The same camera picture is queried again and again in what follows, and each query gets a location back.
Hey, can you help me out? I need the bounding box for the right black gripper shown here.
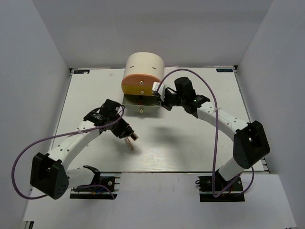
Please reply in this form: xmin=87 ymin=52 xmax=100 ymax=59
xmin=155 ymin=90 xmax=185 ymax=111

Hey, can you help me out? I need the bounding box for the black gold lipstick case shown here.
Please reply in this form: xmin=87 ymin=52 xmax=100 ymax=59
xmin=129 ymin=133 xmax=139 ymax=141

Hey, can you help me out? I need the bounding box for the rose gold lipstick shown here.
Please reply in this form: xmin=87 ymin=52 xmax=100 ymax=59
xmin=124 ymin=137 xmax=134 ymax=151

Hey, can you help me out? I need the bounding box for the round beige orange organizer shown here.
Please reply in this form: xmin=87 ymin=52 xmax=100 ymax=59
xmin=121 ymin=52 xmax=165 ymax=114

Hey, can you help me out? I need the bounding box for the gold black lipstick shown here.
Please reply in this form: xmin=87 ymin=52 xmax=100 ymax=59
xmin=138 ymin=95 xmax=144 ymax=105

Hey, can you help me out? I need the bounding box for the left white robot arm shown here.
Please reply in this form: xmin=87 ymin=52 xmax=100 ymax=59
xmin=30 ymin=99 xmax=138 ymax=199

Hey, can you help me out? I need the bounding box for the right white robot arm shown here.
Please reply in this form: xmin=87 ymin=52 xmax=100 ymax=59
xmin=153 ymin=77 xmax=270 ymax=190

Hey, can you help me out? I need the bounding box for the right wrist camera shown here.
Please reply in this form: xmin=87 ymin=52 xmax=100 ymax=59
xmin=152 ymin=82 xmax=165 ymax=97

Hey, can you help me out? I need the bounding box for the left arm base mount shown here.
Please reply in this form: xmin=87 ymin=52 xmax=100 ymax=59
xmin=70 ymin=173 xmax=122 ymax=200

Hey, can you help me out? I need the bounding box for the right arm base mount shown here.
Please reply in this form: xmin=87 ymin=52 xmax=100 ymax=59
xmin=194 ymin=175 xmax=246 ymax=203

